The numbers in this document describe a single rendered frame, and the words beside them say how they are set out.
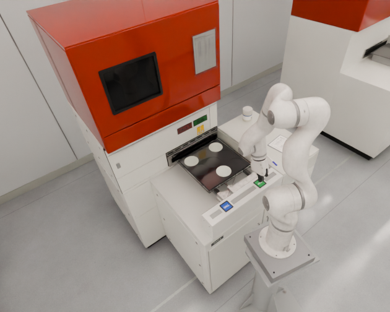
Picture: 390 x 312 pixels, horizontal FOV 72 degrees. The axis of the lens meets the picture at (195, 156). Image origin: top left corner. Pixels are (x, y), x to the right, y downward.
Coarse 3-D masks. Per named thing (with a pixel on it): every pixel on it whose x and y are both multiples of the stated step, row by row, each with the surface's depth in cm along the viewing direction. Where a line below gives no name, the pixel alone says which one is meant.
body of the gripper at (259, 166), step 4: (252, 160) 150; (256, 160) 146; (260, 160) 145; (264, 160) 145; (252, 164) 152; (256, 164) 148; (260, 164) 146; (264, 164) 145; (252, 168) 154; (256, 168) 150; (260, 168) 148; (264, 168) 146; (268, 168) 148; (256, 172) 152; (260, 172) 149; (264, 172) 148; (268, 172) 150
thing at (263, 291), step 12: (312, 252) 142; (312, 264) 139; (264, 276) 135; (288, 276) 134; (264, 288) 169; (276, 288) 170; (252, 300) 195; (264, 300) 182; (276, 300) 200; (288, 300) 199
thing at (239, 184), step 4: (248, 176) 175; (252, 176) 174; (256, 176) 174; (244, 180) 173; (248, 180) 173; (236, 184) 171; (240, 184) 170; (244, 184) 170; (236, 188) 169; (224, 192) 167; (228, 192) 167; (220, 200) 163
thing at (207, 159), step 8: (208, 144) 197; (200, 152) 192; (208, 152) 191; (216, 152) 190; (224, 152) 190; (232, 152) 189; (200, 160) 186; (208, 160) 185; (216, 160) 185; (224, 160) 184; (232, 160) 184; (240, 160) 183; (192, 168) 181; (200, 168) 181; (208, 168) 180; (216, 168) 179; (232, 168) 178; (240, 168) 178; (200, 176) 175; (208, 176) 175; (216, 176) 174; (208, 184) 170; (216, 184) 169
